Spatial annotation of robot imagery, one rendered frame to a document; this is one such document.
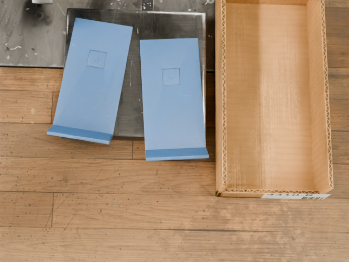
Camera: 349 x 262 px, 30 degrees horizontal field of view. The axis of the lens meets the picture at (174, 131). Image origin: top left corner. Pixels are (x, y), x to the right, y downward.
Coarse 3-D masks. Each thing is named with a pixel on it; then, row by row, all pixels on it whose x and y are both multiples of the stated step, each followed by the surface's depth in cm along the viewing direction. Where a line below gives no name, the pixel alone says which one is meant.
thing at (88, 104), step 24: (96, 24) 78; (72, 48) 77; (96, 48) 78; (120, 48) 78; (72, 72) 77; (96, 72) 77; (120, 72) 77; (72, 96) 76; (96, 96) 76; (72, 120) 75; (96, 120) 75
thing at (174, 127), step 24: (144, 48) 78; (168, 48) 78; (192, 48) 78; (144, 72) 77; (192, 72) 77; (144, 96) 76; (168, 96) 76; (192, 96) 77; (144, 120) 76; (168, 120) 76; (192, 120) 76; (168, 144) 75; (192, 144) 75
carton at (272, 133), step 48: (240, 0) 81; (288, 0) 81; (240, 48) 80; (288, 48) 81; (240, 96) 79; (288, 96) 79; (240, 144) 77; (288, 144) 78; (240, 192) 73; (288, 192) 74
